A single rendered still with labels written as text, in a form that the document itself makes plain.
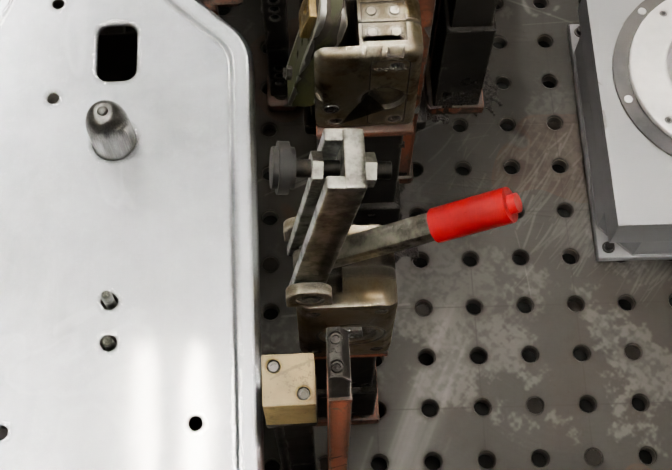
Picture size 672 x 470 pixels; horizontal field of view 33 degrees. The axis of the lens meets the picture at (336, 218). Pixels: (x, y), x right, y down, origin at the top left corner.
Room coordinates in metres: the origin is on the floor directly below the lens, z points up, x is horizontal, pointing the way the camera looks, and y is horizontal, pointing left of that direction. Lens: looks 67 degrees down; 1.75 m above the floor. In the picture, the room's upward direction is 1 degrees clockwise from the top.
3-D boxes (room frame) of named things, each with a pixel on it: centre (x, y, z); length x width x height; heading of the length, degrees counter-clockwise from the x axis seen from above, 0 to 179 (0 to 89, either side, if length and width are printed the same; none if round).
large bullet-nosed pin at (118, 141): (0.38, 0.17, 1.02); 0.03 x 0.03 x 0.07
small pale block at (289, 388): (0.18, 0.03, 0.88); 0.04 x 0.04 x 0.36; 3
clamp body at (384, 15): (0.44, -0.02, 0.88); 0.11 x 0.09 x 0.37; 93
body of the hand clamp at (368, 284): (0.26, -0.01, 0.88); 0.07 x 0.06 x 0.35; 93
